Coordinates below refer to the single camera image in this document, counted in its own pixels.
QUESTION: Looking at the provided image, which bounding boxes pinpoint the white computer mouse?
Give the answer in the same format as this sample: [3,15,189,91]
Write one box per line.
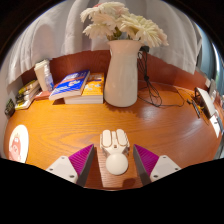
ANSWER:
[99,128,131,176]

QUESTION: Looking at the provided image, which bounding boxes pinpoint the white flat electronic device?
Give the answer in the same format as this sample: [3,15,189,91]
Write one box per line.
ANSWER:
[194,86,217,118]

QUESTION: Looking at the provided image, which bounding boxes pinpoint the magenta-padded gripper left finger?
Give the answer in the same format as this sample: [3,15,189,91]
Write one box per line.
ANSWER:
[45,143,96,187]

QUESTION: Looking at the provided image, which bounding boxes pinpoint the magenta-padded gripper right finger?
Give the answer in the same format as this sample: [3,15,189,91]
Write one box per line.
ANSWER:
[132,143,182,186]

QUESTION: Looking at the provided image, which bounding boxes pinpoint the white curtain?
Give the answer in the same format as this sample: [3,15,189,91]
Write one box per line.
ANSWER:
[6,0,204,84]

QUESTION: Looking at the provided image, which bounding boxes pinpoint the reddish brown book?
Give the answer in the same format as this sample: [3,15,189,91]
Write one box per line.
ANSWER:
[34,90,53,102]

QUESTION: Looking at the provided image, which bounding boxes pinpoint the white ceramic vase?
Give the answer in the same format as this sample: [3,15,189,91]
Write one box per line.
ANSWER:
[103,39,144,108]

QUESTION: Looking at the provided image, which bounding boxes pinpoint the pink cartoon mouse pad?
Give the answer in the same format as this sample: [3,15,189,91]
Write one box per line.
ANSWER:
[7,124,30,164]

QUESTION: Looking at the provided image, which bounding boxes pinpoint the black cable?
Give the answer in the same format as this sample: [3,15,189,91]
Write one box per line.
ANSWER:
[136,49,186,108]

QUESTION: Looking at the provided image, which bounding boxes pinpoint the white artificial flower bouquet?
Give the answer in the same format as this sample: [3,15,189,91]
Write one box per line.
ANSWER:
[79,1,170,49]

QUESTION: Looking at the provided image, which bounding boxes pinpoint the white lidded tumbler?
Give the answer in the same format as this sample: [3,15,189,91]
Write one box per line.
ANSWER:
[33,59,51,93]

